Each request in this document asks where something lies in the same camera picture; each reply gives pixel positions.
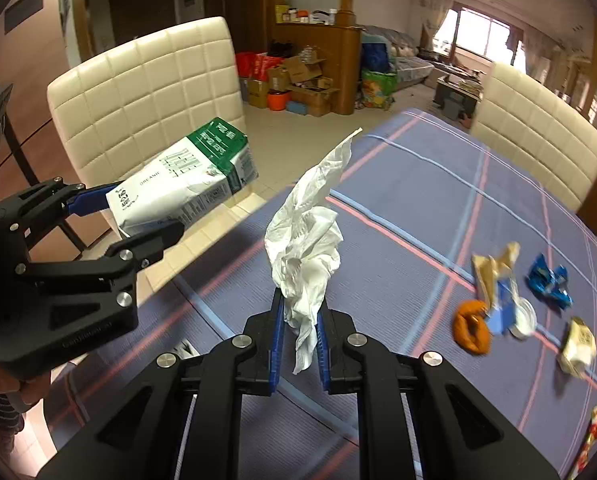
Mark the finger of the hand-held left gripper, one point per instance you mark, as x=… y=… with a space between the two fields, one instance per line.
x=143 y=245
x=86 y=201

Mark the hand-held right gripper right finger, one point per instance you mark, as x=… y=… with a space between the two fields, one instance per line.
x=322 y=355

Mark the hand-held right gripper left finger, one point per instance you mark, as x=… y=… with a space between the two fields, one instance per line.
x=278 y=345

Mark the white green milk carton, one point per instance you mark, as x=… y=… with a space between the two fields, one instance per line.
x=178 y=175

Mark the white tissue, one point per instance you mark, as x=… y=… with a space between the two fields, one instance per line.
x=303 y=240

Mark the person's left hand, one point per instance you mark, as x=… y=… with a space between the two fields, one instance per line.
x=28 y=390

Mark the white paper tag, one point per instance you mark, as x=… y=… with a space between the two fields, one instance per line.
x=183 y=350

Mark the cream quilted chair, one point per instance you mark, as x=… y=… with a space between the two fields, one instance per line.
x=143 y=85
x=538 y=120

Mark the orange crumpled wrapper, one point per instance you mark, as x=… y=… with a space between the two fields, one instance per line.
x=466 y=337

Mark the flattened beige blue carton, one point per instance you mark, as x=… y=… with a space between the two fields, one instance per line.
x=485 y=270

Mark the blue plaid tablecloth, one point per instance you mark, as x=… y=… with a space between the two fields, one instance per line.
x=428 y=200

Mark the orange bucket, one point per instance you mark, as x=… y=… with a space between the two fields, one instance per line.
x=277 y=101

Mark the dark wooden door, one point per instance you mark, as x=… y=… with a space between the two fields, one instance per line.
x=141 y=12

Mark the white bottle cap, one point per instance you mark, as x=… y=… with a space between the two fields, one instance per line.
x=523 y=317

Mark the small blue box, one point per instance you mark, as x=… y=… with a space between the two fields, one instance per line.
x=297 y=108

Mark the red box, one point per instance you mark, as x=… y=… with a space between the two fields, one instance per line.
x=258 y=65

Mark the pile of cardboard boxes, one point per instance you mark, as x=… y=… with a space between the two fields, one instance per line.
x=303 y=85

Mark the blue crumpled wrapper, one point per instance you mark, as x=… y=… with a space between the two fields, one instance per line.
x=548 y=280

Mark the torn gold snack bag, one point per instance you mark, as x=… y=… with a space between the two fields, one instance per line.
x=575 y=345

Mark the colourful woven bag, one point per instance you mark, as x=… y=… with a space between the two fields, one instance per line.
x=378 y=90

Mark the wooden room divider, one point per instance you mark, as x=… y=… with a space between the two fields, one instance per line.
x=338 y=50

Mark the row of small bottles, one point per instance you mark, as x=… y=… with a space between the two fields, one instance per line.
x=303 y=16

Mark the red yellow snack wrapper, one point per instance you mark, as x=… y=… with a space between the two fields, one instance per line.
x=595 y=430

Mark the dark coffee table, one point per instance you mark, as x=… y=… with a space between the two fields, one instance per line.
x=458 y=90

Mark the blue fabric bundle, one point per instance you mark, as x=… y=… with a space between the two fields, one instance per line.
x=377 y=57

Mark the grey patterned sofa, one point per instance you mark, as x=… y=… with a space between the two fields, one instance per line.
x=413 y=60

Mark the bright window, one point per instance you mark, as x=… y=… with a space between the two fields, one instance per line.
x=483 y=35

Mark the patterned curtain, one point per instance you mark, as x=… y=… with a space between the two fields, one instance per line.
x=543 y=55
x=436 y=15

